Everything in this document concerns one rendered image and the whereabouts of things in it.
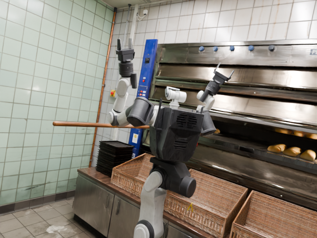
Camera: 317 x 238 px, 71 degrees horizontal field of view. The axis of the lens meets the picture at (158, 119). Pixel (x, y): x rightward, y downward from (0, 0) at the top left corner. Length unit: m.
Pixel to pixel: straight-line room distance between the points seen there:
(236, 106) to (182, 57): 0.80
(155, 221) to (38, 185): 1.86
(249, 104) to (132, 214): 1.39
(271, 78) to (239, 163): 0.77
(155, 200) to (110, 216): 0.95
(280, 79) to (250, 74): 0.25
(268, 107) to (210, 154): 0.66
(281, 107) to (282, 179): 0.57
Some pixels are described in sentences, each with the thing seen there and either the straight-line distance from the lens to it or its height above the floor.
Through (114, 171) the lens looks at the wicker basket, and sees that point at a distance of 2.26.
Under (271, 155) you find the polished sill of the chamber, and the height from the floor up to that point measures 1.17.
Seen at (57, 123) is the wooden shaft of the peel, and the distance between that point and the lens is 1.45.
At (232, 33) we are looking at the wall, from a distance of 2.32.
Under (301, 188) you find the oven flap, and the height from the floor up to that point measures 0.98.
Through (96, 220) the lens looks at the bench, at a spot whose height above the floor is 0.19.
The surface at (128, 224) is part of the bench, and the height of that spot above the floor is 0.34.
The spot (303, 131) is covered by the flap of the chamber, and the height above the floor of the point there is 1.40.
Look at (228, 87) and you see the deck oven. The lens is 2.17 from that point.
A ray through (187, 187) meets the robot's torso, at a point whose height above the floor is 0.98.
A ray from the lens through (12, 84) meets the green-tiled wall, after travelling 2.67.
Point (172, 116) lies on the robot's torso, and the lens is 1.17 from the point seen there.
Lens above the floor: 1.39
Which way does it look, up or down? 3 degrees down
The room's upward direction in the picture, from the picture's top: 10 degrees clockwise
